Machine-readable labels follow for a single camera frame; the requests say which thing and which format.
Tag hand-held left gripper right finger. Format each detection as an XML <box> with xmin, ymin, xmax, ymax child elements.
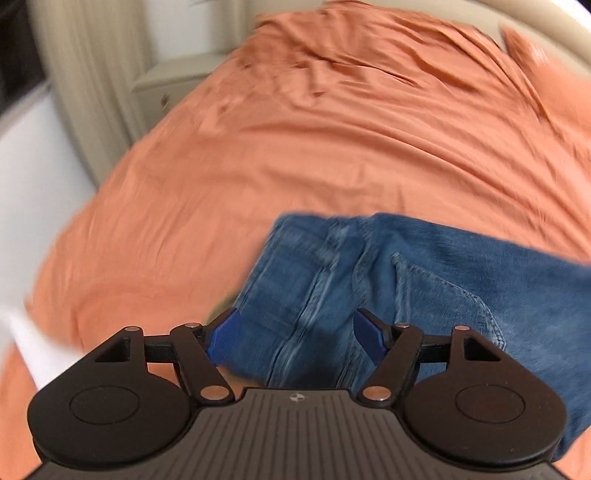
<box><xmin>353</xmin><ymin>308</ymin><xmax>507</xmax><ymax>409</ymax></box>

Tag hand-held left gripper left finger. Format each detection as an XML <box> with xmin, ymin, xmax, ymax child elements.
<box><xmin>92</xmin><ymin>308</ymin><xmax>241</xmax><ymax>407</ymax></box>

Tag blue denim pants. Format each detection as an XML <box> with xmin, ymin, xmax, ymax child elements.
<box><xmin>233</xmin><ymin>212</ymin><xmax>591</xmax><ymax>463</ymax></box>

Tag white sock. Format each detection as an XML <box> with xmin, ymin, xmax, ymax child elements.
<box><xmin>0</xmin><ymin>308</ymin><xmax>83</xmax><ymax>392</ymax></box>

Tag orange duvet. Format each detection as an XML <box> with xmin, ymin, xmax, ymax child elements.
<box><xmin>0</xmin><ymin>0</ymin><xmax>591</xmax><ymax>480</ymax></box>

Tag beige nightstand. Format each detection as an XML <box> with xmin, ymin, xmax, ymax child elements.
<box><xmin>130</xmin><ymin>48</ymin><xmax>232</xmax><ymax>139</ymax></box>

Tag beige pleated curtain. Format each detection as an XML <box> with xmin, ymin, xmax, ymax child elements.
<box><xmin>28</xmin><ymin>0</ymin><xmax>161</xmax><ymax>185</ymax></box>

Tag orange pillow with white print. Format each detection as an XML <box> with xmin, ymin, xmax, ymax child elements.
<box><xmin>502</xmin><ymin>27</ymin><xmax>583</xmax><ymax>88</ymax></box>

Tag dark framed window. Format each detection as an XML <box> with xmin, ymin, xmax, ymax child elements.
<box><xmin>0</xmin><ymin>0</ymin><xmax>48</xmax><ymax>118</ymax></box>

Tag beige padded headboard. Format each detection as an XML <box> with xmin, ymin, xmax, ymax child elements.
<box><xmin>466</xmin><ymin>0</ymin><xmax>591</xmax><ymax>63</ymax></box>

